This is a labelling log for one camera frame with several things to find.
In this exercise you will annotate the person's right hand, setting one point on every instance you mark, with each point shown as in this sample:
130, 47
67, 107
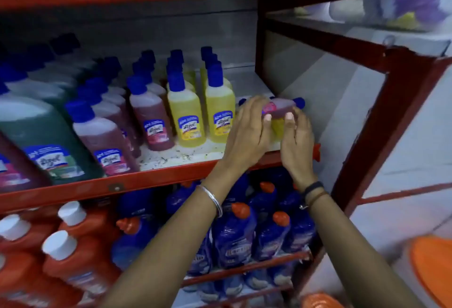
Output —
298, 148

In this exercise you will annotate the person's left hand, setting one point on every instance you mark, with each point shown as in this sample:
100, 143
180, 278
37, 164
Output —
245, 134

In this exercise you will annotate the person's left thumb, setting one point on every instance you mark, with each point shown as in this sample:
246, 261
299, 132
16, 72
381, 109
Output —
266, 128

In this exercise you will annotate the person's right thumb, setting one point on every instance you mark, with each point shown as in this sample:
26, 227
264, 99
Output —
287, 127

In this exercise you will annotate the small purple bottle blue cap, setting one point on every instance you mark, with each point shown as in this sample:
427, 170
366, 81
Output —
282, 105

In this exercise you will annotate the person's right forearm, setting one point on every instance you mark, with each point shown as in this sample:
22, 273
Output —
353, 251

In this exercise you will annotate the person's left forearm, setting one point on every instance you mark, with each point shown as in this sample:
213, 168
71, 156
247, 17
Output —
166, 247

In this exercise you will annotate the small yellow bottle lying down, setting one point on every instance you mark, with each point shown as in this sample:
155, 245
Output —
278, 129

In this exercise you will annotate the black wristband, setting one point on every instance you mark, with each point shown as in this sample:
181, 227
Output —
312, 188

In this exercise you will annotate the row of yellow cleaner bottles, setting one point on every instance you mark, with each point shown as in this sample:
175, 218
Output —
185, 113

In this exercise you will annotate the silver bangle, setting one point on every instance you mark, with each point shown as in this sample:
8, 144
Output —
213, 200

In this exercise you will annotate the group of blue orange-capped bottles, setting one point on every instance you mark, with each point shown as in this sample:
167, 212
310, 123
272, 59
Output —
233, 237

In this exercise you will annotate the row of purple cleaner bottles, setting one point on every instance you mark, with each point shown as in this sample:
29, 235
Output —
102, 138

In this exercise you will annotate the orange round plastic item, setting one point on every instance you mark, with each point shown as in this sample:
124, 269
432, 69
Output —
320, 301

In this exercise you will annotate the orange plastic lid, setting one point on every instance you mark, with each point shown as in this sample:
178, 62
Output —
434, 269

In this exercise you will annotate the row of green cleaner bottles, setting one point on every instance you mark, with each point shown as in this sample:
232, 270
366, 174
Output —
39, 131

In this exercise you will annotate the group of orange white-capped bottles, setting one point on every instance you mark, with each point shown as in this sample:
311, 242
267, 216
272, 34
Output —
74, 262

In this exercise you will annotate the large dark purple cleaner bottle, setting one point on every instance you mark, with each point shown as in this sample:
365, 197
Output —
14, 170

